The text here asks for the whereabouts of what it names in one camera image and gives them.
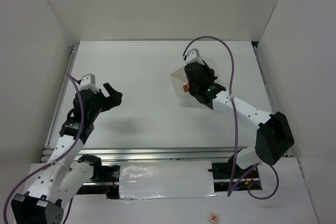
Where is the brown wedge wood block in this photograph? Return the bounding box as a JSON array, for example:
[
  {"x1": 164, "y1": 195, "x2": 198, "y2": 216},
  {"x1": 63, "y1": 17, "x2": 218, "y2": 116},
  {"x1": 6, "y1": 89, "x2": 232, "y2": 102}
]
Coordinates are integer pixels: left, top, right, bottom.
[{"x1": 183, "y1": 82, "x2": 190, "y2": 92}]

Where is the white perforated plastic basket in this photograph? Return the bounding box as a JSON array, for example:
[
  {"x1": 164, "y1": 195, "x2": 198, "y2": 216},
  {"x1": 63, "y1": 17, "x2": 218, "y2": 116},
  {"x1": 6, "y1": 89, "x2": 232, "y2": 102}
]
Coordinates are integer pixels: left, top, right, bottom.
[{"x1": 170, "y1": 58, "x2": 220, "y2": 108}]

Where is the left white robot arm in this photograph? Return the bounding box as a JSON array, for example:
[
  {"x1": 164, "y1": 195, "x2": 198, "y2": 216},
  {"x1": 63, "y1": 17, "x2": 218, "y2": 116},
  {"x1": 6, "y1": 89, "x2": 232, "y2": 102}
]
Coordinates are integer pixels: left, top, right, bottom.
[{"x1": 11, "y1": 83, "x2": 122, "y2": 223}]

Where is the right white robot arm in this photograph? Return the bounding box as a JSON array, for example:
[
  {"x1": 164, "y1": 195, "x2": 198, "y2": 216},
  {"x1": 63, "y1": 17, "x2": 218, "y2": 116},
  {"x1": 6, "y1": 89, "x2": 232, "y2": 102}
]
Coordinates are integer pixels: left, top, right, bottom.
[{"x1": 184, "y1": 61, "x2": 295, "y2": 170}]

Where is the silver foil sheet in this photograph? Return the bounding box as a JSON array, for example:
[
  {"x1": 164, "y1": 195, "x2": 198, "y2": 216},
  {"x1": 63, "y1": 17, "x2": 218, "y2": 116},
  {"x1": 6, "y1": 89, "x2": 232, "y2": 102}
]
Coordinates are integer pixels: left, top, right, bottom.
[{"x1": 119, "y1": 161, "x2": 216, "y2": 199}]

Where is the small letter N tile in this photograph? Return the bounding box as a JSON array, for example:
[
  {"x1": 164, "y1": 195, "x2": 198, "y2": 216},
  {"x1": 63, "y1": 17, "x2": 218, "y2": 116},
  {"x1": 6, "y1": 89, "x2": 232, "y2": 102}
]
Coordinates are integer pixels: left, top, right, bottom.
[{"x1": 207, "y1": 212, "x2": 219, "y2": 224}]

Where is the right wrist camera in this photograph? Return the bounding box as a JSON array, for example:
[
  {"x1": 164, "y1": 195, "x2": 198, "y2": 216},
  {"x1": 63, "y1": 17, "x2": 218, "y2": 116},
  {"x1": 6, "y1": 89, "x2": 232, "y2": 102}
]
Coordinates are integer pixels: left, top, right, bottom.
[{"x1": 184, "y1": 48, "x2": 203, "y2": 65}]

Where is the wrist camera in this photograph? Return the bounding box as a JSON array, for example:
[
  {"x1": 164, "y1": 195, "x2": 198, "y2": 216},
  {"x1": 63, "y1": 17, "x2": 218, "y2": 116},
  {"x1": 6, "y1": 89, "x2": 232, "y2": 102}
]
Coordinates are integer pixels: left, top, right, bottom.
[
  {"x1": 79, "y1": 73, "x2": 100, "y2": 94},
  {"x1": 184, "y1": 48, "x2": 203, "y2": 65}
]

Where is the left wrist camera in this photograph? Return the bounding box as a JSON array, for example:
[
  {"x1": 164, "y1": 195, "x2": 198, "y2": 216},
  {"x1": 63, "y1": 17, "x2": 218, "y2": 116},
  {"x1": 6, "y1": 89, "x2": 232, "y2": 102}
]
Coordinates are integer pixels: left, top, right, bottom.
[{"x1": 79, "y1": 73, "x2": 100, "y2": 94}]

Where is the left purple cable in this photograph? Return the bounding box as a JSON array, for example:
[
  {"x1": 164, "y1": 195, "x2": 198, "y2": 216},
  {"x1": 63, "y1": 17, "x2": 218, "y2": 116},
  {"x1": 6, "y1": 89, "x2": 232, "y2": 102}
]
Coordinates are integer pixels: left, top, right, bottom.
[{"x1": 2, "y1": 73, "x2": 86, "y2": 224}]

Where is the purple cable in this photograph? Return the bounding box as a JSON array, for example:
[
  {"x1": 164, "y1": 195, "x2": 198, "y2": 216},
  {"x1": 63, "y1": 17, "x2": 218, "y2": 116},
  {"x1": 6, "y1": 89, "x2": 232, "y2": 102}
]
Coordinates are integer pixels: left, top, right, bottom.
[
  {"x1": 2, "y1": 73, "x2": 86, "y2": 224},
  {"x1": 183, "y1": 36, "x2": 280, "y2": 200}
]

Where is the aluminium rail frame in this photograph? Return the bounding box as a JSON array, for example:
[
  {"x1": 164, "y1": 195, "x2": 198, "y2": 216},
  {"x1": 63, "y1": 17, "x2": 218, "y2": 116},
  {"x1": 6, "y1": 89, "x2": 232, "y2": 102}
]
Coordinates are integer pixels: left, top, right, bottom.
[{"x1": 40, "y1": 40, "x2": 273, "y2": 164}]

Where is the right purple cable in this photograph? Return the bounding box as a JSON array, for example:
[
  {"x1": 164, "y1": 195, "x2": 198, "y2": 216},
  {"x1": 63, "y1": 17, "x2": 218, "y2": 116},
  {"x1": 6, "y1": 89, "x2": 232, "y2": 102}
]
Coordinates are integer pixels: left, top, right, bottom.
[{"x1": 183, "y1": 36, "x2": 280, "y2": 200}]

